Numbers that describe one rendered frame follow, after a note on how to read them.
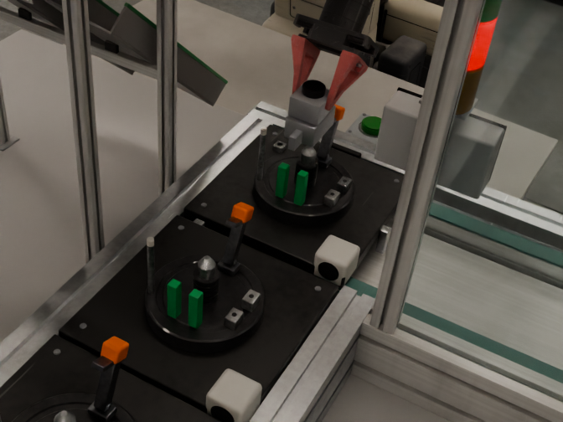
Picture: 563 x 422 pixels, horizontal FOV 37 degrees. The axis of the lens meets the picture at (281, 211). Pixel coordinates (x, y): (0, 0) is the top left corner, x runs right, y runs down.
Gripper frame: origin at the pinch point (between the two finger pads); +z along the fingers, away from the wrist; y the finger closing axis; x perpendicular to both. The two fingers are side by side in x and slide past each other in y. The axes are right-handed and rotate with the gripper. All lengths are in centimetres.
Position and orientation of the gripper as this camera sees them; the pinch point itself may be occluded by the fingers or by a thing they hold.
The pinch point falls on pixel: (312, 98)
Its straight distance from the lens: 108.5
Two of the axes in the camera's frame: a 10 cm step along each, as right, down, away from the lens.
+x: 3.1, 0.6, 9.5
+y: 8.8, 3.6, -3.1
